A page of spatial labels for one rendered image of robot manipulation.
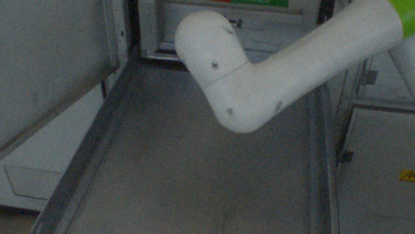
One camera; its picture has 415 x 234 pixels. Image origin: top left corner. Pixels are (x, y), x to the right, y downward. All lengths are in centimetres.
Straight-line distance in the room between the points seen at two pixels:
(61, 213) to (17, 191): 106
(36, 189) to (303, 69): 143
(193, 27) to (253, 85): 14
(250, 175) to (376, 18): 45
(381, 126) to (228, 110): 76
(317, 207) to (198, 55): 44
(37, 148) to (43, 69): 62
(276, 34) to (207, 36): 58
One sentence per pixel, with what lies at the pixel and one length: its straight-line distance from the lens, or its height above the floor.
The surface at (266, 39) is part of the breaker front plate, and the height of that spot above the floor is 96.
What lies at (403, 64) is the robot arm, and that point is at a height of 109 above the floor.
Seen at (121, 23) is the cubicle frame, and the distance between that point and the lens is 134.
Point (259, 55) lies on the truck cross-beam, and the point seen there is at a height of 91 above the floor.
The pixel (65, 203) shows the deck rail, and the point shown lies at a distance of 101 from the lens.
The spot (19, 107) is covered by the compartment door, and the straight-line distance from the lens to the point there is 120.
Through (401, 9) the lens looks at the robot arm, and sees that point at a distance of 86.
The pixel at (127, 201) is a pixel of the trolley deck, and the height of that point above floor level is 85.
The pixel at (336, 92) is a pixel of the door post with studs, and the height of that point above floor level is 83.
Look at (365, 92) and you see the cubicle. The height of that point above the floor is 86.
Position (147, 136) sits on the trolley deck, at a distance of 114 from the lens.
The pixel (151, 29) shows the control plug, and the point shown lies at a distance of 124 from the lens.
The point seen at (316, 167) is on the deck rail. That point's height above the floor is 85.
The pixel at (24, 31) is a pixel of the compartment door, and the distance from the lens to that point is 114.
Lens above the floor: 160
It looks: 39 degrees down
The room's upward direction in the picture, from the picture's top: 1 degrees clockwise
